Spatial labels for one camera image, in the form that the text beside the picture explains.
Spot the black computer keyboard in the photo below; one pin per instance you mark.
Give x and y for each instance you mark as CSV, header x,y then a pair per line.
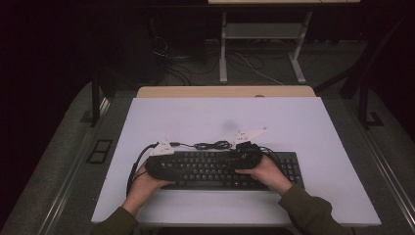
x,y
212,169

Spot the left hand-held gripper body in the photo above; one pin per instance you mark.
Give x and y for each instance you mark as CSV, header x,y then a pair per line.
x,y
160,166

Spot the person's right hand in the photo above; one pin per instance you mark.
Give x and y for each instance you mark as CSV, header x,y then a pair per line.
x,y
267,174

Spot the white board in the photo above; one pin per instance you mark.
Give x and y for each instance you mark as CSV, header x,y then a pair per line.
x,y
228,111

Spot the black metal stand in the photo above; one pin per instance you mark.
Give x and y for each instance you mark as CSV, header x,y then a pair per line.
x,y
362,104
95,104

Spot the white metal desk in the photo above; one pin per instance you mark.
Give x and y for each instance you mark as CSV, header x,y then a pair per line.
x,y
261,31

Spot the round table grommet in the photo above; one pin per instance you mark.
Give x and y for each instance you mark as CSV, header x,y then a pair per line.
x,y
259,96

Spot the person's left hand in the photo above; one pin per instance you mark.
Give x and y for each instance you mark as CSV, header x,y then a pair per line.
x,y
143,189

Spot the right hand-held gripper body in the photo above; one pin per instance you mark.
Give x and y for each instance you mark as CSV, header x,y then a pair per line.
x,y
251,153

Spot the wooden table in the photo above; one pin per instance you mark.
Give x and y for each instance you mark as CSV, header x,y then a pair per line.
x,y
195,92

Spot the metal floor rail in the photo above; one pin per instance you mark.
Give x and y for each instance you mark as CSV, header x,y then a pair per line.
x,y
70,182
388,176

